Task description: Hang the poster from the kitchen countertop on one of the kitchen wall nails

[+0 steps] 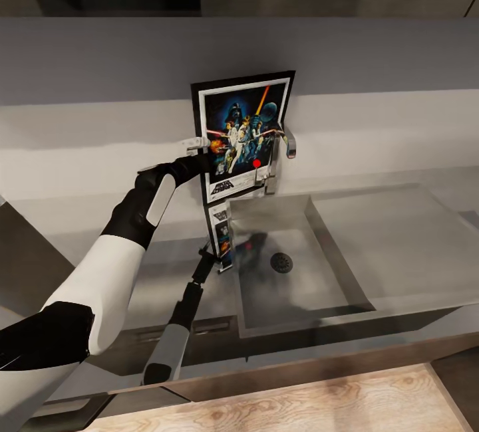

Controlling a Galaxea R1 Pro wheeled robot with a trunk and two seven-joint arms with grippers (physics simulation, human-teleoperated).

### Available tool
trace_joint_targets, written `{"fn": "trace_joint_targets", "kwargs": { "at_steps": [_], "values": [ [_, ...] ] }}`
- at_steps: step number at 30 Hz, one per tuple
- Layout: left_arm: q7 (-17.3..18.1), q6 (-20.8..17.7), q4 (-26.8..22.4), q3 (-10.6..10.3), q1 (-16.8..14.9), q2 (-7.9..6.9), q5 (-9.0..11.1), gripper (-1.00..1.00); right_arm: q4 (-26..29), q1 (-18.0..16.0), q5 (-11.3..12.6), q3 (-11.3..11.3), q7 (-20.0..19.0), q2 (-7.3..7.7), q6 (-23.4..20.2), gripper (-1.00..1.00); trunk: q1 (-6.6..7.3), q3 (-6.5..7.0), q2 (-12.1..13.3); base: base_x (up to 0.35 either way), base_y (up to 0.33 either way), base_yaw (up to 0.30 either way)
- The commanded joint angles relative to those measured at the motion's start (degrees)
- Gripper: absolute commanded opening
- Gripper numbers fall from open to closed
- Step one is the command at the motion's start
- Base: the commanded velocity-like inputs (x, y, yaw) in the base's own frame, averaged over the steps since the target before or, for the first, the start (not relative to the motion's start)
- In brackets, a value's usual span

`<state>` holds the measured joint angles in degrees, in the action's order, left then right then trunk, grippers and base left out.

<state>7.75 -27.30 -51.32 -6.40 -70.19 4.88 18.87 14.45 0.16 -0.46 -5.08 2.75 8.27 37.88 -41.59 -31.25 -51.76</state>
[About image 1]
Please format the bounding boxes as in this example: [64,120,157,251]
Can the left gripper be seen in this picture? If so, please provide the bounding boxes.
[174,153,217,182]

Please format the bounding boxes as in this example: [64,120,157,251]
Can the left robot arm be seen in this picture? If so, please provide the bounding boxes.
[0,136,217,432]

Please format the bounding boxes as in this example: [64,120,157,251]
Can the poster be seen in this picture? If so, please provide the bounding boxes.
[190,70,295,207]

